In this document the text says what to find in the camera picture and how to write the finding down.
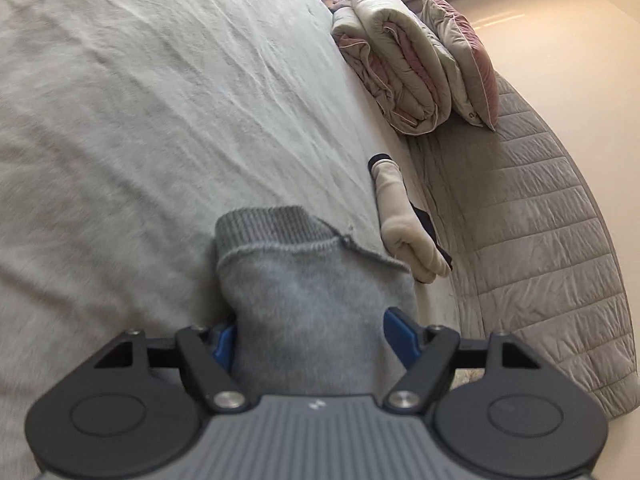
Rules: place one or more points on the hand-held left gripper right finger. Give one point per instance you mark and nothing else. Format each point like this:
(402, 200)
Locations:
(400, 335)

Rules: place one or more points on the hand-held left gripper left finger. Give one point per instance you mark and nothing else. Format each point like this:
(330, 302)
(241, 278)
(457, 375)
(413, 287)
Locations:
(225, 347)

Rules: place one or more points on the grey knitted sweater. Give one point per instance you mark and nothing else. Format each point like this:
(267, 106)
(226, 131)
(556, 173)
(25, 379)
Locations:
(310, 300)

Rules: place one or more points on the folded cream and navy garment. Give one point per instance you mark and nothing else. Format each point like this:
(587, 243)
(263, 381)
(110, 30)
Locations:
(405, 230)

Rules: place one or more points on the grey quilted headboard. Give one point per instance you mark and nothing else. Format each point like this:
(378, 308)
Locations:
(540, 240)

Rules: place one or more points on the bed with grey sheet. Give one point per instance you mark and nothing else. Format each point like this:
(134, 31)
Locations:
(150, 110)

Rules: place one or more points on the folded grey and pink quilt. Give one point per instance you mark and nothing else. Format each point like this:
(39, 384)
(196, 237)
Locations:
(400, 70)

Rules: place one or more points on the grey and pink pillow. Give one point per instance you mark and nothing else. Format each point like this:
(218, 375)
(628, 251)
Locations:
(465, 50)

